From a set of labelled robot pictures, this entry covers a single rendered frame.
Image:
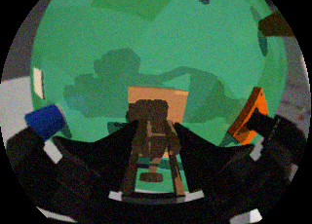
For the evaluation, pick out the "blue mug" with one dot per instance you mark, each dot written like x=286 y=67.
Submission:
x=46 y=121

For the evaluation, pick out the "yellow cup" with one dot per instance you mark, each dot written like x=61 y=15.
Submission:
x=275 y=25

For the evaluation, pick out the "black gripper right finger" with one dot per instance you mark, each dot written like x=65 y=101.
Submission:
x=202 y=160

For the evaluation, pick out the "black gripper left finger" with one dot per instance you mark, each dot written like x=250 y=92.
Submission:
x=108 y=157

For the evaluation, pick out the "beige flat square tile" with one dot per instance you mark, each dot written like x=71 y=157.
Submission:
x=38 y=83

